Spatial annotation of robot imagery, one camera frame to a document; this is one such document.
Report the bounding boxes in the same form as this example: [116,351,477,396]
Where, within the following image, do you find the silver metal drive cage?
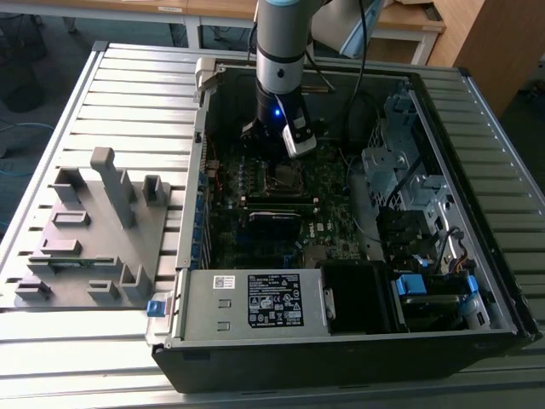
[360,80,461,265]

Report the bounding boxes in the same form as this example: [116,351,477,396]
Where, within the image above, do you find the green motherboard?
[198,140,384,272]

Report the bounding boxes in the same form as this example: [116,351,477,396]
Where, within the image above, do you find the black graphics card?
[245,208,304,256]

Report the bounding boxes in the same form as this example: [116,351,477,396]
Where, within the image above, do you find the grey power supply unit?
[181,268,334,342]

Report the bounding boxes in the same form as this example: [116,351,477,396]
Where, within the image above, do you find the grey parts rack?
[14,147,174,308]

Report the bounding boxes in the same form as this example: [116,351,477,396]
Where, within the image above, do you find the blue disk carrier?
[462,274,482,319]
[393,274,429,297]

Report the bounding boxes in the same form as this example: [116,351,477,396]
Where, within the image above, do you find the wooden cabinet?
[427,0,545,118]

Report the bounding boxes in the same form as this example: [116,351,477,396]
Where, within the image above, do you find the black office chair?
[0,12,49,114]

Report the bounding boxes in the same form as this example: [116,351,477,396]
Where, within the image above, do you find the green RAM stick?
[47,259,95,270]

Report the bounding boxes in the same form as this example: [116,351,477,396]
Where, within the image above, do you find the black hard disk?
[399,293,466,333]

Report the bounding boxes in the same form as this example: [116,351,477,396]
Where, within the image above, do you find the black PC case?
[144,57,542,395]

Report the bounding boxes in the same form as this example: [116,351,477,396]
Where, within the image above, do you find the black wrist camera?
[239,118,267,151]

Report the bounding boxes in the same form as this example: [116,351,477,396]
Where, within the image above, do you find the grey case handle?
[193,57,221,106]

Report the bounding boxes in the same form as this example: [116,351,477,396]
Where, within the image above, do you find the black looped cable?
[345,89,381,153]

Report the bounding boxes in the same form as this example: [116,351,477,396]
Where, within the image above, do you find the black drive cable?
[385,155,425,210]

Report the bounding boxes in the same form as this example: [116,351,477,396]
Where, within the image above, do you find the wooden desk white frame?
[0,0,257,50]
[376,2,447,66]

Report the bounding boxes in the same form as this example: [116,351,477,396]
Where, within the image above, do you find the black plastic drive bracket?
[376,208,435,259]

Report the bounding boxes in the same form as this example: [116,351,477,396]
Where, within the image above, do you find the blue cable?
[0,121,56,178]

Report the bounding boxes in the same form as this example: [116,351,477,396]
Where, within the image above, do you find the yellow red power wires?
[449,249,474,274]

